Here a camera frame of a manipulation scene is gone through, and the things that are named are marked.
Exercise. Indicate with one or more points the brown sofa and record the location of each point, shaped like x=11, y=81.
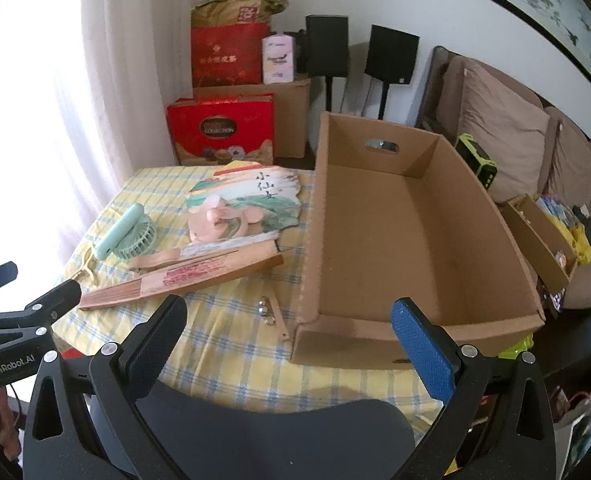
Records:
x=570, y=160

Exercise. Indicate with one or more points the framed ink painting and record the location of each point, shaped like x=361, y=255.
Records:
x=540, y=5

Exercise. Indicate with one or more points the metal keyring with wooden tag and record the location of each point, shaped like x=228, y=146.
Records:
x=271, y=312

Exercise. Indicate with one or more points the pile of colourful packets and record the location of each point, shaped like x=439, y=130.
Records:
x=588, y=232

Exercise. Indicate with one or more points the pale pink closed folding fan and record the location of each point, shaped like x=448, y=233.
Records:
x=165, y=260

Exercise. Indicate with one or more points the yellow clothespin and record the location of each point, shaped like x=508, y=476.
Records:
x=88, y=260

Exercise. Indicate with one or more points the yellow blue checked tablecloth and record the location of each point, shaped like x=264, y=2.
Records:
x=225, y=355

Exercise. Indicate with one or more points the brown paper bag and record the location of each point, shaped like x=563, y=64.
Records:
x=235, y=7

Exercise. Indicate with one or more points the pink handheld electric fan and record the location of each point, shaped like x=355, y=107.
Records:
x=210, y=222

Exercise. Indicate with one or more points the dark wooden table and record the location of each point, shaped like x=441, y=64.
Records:
x=580, y=335

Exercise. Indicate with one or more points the black speaker stand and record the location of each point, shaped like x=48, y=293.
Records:
x=331, y=95
x=383, y=100

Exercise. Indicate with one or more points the green and black device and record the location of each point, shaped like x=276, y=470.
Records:
x=475, y=160

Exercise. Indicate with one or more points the red gift box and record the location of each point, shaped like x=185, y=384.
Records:
x=215, y=125

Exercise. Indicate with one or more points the green handheld electric fan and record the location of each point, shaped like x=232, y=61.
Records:
x=120, y=230

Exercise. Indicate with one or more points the dark chair backrest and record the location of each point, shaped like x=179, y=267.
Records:
x=275, y=440

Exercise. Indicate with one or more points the red gift bag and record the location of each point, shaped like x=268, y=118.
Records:
x=225, y=55

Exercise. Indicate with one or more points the pink tissue pack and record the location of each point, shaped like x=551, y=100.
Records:
x=278, y=60

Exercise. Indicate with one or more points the white sheer curtain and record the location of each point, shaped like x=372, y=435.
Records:
x=75, y=85

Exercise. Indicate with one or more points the painted open folding fan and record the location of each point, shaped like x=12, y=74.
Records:
x=275, y=200

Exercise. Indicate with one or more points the large cardboard box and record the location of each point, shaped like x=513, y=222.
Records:
x=400, y=240

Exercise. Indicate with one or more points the black speaker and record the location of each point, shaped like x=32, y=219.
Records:
x=390, y=55
x=327, y=45

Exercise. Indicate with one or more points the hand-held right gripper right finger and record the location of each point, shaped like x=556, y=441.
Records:
x=425, y=355

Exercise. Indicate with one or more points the brown wooden closed folding fan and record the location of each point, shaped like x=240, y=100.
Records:
x=175, y=282

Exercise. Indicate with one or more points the beige sofa cushion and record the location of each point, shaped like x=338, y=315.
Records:
x=505, y=125

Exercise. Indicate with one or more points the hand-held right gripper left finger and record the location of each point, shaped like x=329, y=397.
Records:
x=150, y=355

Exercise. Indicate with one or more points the small cardboard box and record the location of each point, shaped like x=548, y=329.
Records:
x=535, y=240

